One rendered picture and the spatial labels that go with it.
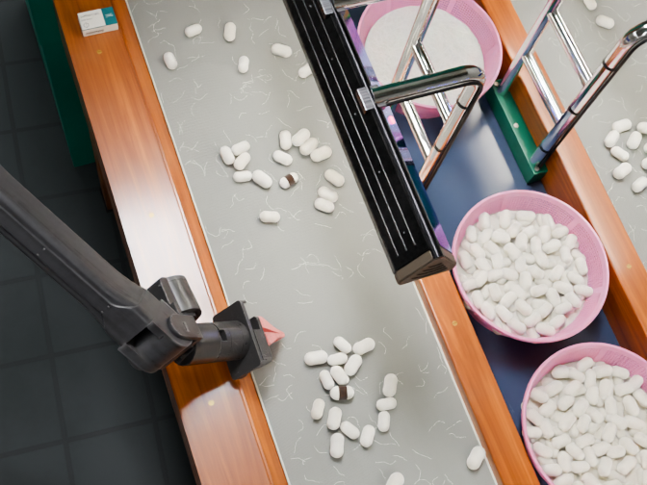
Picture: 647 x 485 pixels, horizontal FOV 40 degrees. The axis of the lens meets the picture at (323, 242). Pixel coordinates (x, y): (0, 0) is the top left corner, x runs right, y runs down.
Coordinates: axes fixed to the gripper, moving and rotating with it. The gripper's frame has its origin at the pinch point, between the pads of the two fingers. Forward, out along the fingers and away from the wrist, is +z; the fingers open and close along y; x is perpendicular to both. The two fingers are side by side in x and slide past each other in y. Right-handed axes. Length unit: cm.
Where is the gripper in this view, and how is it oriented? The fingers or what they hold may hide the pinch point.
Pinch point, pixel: (278, 336)
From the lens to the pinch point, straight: 138.5
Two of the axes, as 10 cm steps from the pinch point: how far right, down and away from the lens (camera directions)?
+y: -3.4, -8.9, 3.1
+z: 6.4, 0.2, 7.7
